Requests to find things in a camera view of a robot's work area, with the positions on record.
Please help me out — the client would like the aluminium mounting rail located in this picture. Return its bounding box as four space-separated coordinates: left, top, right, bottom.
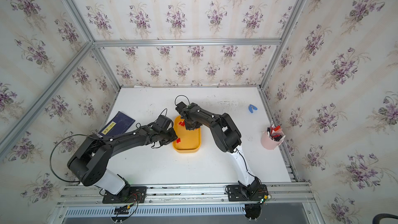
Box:
56 183 316 207

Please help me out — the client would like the yellow plastic storage tray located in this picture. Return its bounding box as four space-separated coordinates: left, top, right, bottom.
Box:
173 116 201 153

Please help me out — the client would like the pink pen cup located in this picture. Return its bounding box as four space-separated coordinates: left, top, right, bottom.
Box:
261 124 286 150

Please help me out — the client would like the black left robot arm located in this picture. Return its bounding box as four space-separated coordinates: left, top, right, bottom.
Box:
67 121 178 196

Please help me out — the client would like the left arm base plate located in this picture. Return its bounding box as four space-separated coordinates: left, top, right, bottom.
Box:
102 186 148 204

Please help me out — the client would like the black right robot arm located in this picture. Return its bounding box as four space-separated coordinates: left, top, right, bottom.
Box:
176 102 262 199

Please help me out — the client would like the blue plastic clip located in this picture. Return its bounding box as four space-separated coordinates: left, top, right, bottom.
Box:
248 104 258 114

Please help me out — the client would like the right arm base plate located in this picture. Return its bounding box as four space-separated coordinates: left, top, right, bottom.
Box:
225 183 270 202

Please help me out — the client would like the dark blue notebook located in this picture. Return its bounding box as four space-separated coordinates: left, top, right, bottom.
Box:
97 112 135 138

